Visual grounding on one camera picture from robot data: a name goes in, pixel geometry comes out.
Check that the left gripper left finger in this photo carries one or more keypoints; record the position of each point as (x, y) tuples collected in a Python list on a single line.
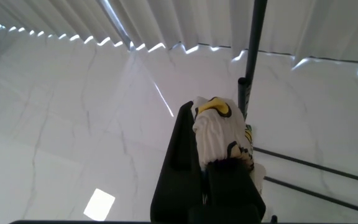
[(179, 180)]

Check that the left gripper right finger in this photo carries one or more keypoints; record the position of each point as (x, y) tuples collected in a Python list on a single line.
[(232, 193)]

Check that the cream printed garment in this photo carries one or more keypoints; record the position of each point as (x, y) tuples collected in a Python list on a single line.
[(219, 130)]

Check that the black clothes rack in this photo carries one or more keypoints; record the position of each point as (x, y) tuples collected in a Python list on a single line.
[(253, 46)]

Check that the white curtain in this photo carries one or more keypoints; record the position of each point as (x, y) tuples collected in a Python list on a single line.
[(197, 18)]

